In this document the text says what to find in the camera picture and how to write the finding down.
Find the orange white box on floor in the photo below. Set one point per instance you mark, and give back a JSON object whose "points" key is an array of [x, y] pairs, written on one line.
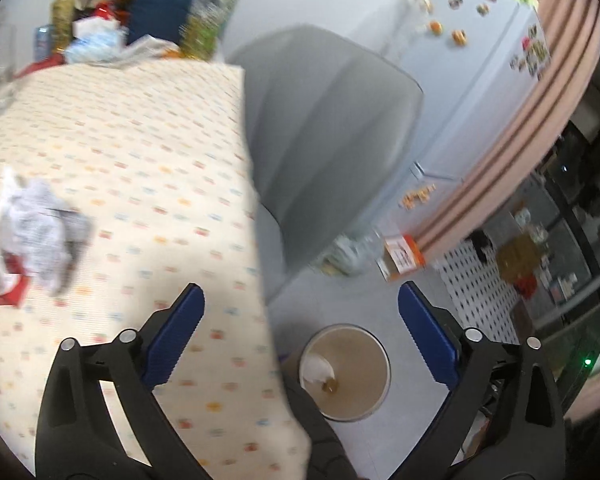
{"points": [[401, 256]]}

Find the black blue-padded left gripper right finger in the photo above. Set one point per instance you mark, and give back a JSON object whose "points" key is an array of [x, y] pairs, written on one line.
{"points": [[502, 417]]}

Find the floral cream tablecloth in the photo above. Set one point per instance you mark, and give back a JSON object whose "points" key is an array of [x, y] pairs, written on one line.
{"points": [[156, 156]]}

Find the crumpled printed paper ball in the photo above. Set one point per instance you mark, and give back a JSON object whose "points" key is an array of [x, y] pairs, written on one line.
{"points": [[42, 229]]}

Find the clear bottle with yellow label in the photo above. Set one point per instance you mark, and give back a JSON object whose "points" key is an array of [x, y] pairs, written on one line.
{"points": [[201, 29]]}

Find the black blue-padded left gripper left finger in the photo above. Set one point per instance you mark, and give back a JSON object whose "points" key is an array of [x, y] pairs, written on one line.
{"points": [[76, 437]]}

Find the grey chair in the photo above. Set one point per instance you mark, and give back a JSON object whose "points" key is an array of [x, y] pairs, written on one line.
{"points": [[329, 125]]}

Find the torn red white carton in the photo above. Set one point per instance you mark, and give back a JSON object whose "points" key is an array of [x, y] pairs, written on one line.
{"points": [[14, 281]]}

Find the blue tissue box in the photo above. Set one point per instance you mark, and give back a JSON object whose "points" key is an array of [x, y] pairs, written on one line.
{"points": [[95, 40]]}

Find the navy lunch bag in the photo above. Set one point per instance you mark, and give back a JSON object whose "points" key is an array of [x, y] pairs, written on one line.
{"points": [[161, 19]]}

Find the white refrigerator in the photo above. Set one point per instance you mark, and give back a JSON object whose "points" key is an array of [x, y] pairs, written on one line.
{"points": [[476, 61]]}

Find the round trash bin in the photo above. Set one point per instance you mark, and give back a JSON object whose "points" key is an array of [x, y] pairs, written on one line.
{"points": [[346, 371]]}

